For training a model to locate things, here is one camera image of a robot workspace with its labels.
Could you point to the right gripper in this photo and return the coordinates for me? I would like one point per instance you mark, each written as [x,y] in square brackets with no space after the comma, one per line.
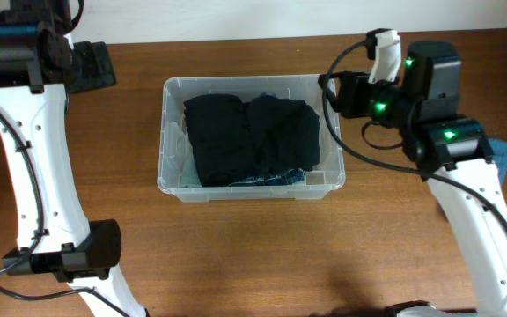
[350,85]

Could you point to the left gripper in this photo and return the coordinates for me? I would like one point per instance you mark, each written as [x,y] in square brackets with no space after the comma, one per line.
[97,71]

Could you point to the dark blue jeans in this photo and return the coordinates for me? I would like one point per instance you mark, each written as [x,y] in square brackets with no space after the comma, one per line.
[283,132]

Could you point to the black garment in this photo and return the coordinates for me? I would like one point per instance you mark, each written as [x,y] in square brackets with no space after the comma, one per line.
[218,130]

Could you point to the light grey-blue jeans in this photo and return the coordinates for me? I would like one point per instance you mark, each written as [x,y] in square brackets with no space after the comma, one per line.
[189,176]

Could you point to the blue shirt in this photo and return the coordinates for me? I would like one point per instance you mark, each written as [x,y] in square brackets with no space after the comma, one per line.
[499,148]

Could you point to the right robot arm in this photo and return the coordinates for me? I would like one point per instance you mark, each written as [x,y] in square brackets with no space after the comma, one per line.
[415,90]

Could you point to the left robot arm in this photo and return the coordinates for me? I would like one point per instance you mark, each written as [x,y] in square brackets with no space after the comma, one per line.
[40,66]

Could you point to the clear plastic storage bin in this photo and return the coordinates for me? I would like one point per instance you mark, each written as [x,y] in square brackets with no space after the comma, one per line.
[328,175]

